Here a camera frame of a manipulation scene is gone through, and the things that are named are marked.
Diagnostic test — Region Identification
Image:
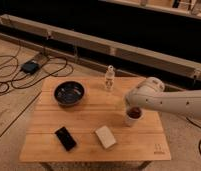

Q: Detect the dark blue ceramic bowl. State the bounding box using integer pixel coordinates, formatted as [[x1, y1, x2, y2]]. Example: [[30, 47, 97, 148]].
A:
[[54, 81, 85, 106]]

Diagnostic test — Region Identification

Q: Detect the white paper cup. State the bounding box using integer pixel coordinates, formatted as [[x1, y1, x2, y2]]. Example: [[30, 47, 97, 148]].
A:
[[125, 107, 142, 127]]

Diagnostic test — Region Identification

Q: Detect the black smartphone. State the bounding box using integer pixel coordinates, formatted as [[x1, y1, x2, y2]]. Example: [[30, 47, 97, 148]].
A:
[[55, 127, 77, 151]]

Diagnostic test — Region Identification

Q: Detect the white rectangular block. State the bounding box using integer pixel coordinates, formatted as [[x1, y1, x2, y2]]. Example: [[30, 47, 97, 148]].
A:
[[95, 126, 117, 149]]

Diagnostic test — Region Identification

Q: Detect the blue power adapter box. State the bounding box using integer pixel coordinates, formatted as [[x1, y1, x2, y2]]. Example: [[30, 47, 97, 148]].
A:
[[21, 61, 39, 74]]

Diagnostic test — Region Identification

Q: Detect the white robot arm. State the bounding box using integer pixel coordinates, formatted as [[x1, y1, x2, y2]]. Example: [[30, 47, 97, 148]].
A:
[[125, 77, 201, 120]]

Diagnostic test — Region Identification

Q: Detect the black cable right side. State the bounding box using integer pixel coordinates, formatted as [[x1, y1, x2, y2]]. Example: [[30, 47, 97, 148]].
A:
[[185, 116, 201, 164]]

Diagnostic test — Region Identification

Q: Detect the wooden table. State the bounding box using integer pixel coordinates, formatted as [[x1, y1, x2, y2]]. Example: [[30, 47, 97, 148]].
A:
[[20, 77, 171, 162]]

